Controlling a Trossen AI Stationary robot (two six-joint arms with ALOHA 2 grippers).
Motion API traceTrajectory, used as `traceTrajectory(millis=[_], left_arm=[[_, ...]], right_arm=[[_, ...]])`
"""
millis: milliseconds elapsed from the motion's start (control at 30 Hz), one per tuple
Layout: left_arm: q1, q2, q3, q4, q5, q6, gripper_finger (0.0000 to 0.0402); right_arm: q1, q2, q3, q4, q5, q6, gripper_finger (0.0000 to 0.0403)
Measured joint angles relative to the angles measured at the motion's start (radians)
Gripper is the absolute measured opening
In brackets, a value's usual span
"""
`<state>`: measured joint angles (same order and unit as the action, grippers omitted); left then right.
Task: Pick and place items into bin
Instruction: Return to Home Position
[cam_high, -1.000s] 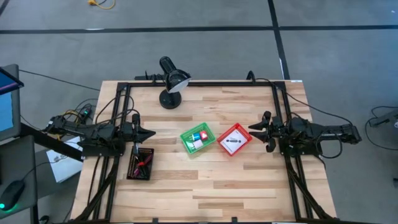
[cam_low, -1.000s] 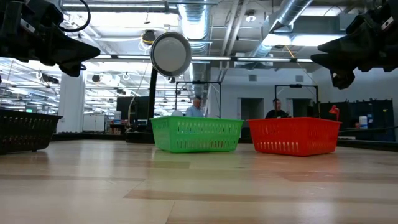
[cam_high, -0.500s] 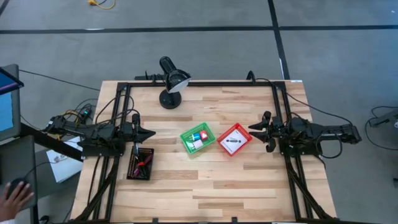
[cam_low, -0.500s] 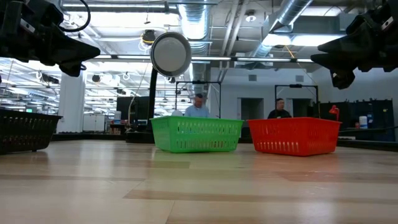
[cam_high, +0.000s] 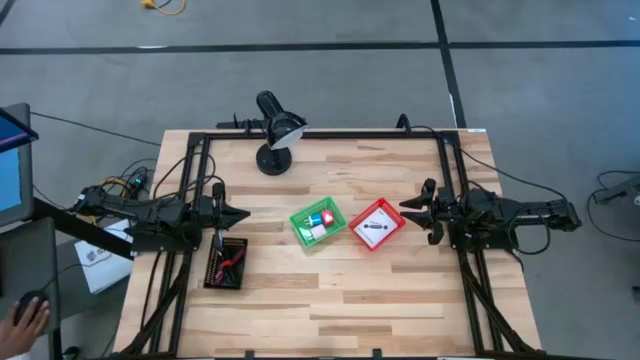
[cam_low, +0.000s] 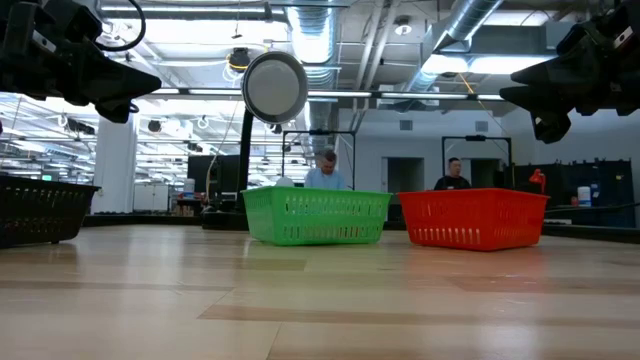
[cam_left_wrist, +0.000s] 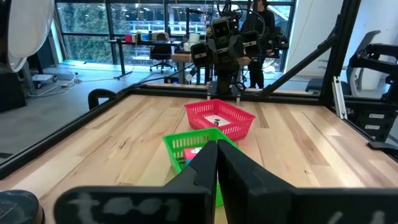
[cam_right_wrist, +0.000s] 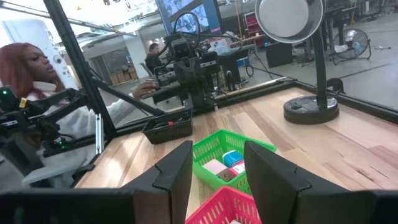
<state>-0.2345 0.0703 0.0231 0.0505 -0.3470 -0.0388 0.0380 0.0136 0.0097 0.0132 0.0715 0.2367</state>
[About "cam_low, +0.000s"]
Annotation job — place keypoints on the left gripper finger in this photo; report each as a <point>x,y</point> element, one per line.
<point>115,85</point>
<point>117,112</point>

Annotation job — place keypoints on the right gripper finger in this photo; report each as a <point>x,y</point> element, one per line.
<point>550,105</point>
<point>570,70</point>

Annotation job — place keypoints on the red plastic basket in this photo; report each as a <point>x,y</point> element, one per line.
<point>475,220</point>

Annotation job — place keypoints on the green plastic basket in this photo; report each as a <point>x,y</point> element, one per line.
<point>315,215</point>

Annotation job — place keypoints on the white round pillar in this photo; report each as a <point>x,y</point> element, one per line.
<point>115,165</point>

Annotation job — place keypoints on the red background desk lamp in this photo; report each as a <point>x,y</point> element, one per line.
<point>537,177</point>

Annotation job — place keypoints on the white background cabinet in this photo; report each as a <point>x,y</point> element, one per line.
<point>150,197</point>

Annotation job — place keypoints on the white wipes canister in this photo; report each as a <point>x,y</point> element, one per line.
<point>584,196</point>

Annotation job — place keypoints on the black background monitor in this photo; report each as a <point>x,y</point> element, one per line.
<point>220,172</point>

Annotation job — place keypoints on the black plastic basket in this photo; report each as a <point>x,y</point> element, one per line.
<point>40,210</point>

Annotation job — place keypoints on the black desk lamp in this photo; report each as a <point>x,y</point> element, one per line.
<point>274,87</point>

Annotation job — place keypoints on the black background station frame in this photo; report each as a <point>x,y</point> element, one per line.
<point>475,138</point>
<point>320,132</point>

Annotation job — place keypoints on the black background wall panel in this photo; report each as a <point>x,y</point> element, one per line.
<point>610,180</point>

